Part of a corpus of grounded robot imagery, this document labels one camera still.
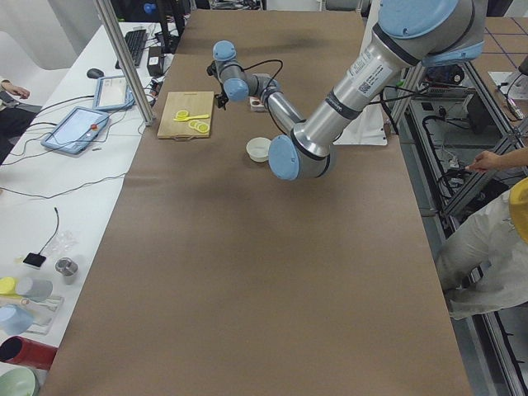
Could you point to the yellow plastic knife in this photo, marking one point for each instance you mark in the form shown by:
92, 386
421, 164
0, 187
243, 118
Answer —
182, 118

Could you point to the yellow cup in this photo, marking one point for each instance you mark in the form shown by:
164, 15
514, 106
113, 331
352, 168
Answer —
8, 285

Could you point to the red cylindrical cup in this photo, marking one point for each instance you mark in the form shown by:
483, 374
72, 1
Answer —
23, 351

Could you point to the aluminium frame post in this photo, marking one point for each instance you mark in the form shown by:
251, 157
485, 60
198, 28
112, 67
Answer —
109, 21

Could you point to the small metal cylinder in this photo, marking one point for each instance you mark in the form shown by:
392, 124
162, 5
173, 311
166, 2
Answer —
68, 269

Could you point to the black computer mouse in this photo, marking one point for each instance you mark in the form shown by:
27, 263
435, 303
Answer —
94, 73

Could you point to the blue teach pendant far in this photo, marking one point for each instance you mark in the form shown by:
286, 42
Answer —
112, 94

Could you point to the wooden cutting board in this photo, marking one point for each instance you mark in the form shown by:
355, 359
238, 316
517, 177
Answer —
186, 103

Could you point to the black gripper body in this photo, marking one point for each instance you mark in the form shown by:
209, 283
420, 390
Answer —
221, 100

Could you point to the person hand at right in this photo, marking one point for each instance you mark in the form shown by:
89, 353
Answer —
486, 161

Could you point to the person in beige clothes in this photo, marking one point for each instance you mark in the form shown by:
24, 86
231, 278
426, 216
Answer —
482, 266

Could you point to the grey cup lying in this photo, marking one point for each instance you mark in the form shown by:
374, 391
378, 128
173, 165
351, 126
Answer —
34, 289

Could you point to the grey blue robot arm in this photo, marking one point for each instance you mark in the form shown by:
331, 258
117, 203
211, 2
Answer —
407, 33

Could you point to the black keyboard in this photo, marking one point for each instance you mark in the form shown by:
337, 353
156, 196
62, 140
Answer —
136, 40

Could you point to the white round bowl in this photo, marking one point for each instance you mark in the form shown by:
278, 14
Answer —
258, 148

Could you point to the black box on desk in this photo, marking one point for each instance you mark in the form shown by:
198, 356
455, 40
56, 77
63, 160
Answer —
155, 64

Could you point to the clear plastic egg box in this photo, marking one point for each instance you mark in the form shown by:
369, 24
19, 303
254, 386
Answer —
255, 102

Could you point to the blue teach pendant near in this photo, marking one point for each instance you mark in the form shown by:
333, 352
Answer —
76, 131

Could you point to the person hand at left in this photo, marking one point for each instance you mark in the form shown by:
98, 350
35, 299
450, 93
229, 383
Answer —
12, 89

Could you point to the black square pad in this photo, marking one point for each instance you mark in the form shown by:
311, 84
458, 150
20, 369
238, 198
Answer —
35, 260

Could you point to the light green bowl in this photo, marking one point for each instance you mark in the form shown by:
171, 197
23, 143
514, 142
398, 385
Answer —
19, 382

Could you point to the light blue cup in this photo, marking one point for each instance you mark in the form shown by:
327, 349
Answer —
15, 320

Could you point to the blue teach pendant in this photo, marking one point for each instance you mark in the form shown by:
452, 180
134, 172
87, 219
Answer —
76, 131
112, 94

